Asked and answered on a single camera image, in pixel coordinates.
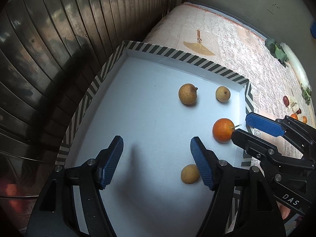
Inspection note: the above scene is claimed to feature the small yellow round fruit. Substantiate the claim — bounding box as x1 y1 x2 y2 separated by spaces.
181 164 201 184

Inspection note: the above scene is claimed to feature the green leafy vegetable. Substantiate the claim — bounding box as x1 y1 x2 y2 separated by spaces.
265 38 290 67

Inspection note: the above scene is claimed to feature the white box with striped rim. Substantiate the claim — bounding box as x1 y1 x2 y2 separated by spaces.
55 40 255 237

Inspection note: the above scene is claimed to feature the green herb bunch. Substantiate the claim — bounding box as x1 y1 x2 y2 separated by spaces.
301 84 313 105

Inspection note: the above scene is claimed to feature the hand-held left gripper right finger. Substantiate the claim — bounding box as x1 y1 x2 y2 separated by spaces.
190 136 287 237

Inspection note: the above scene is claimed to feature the plastic-wrapped white radish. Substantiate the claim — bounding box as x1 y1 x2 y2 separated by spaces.
280 43 312 89

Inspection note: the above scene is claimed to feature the large brown round fruit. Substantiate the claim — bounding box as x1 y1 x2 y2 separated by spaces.
178 83 198 105

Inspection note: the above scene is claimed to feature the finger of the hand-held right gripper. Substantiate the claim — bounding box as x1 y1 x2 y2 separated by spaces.
245 112 316 158
231 128 282 165

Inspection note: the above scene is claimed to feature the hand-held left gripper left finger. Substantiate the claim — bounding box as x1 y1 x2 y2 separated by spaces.
25 135 124 237

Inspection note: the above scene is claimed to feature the orange with stem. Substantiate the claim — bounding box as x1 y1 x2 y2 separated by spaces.
213 118 242 144

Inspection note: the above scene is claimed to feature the tan cut vegetable chunk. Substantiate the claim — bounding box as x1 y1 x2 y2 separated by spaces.
289 96 300 111

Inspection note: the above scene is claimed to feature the small brown round fruit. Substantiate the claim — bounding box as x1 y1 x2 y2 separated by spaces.
215 86 231 102

